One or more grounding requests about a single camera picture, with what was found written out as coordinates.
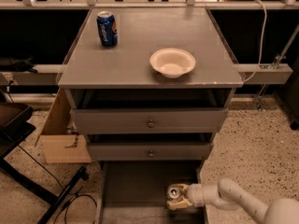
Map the grey top drawer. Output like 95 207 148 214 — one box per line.
70 108 228 134

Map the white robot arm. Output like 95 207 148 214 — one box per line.
166 178 299 224

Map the grey drawer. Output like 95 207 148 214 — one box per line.
70 108 228 134
96 161 208 224
89 142 213 161

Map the grey drawer cabinet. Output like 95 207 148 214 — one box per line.
57 7 244 224

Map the grey bottom drawer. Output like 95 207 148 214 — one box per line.
96 161 208 224

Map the silver 7up can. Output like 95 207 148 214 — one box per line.
167 186 181 201

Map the blue pepsi can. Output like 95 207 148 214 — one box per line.
96 11 118 47

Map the black stand base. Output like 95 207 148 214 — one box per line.
0 159 89 224

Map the black tray cart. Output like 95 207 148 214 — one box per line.
0 103 36 158

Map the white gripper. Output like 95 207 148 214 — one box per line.
166 184 205 210

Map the open cardboard box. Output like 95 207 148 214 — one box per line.
39 90 92 163

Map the white hanging cable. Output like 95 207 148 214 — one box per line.
242 0 268 84

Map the grey middle drawer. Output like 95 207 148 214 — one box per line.
89 142 213 161

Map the white paper bowl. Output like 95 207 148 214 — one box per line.
149 49 196 78

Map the black floor cable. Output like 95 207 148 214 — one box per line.
17 144 98 224

